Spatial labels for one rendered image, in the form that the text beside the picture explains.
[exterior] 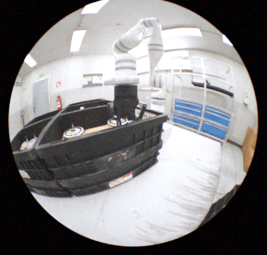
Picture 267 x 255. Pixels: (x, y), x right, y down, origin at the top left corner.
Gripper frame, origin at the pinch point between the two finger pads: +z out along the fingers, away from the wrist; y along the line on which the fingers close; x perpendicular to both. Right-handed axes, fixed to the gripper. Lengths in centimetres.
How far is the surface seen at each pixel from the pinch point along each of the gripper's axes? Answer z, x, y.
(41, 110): 2, -91, 352
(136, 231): 17.3, 34.1, -6.7
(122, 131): -4.5, 12.1, -1.5
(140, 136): -0.7, 7.2, -5.1
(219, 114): 9, -87, -170
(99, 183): 11.4, 17.5, 6.2
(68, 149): -4.0, 20.0, 7.3
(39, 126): -3.2, 14.3, 43.7
